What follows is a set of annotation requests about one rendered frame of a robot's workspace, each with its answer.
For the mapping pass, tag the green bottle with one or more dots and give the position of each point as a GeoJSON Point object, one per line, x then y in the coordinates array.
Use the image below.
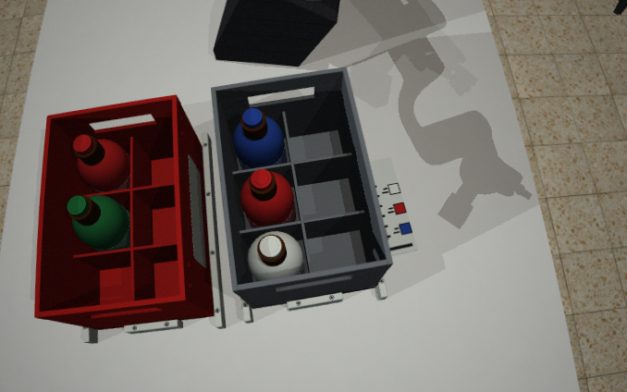
{"type": "Point", "coordinates": [100, 222]}

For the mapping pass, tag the white paper pick list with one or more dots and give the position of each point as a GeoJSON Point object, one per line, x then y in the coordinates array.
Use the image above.
{"type": "Point", "coordinates": [398, 227]}

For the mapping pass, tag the red bottle crate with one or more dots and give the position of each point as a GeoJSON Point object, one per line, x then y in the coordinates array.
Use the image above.
{"type": "Point", "coordinates": [174, 247]}

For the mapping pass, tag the blue bottle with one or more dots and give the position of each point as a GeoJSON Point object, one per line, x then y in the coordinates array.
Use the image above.
{"type": "Point", "coordinates": [258, 140]}

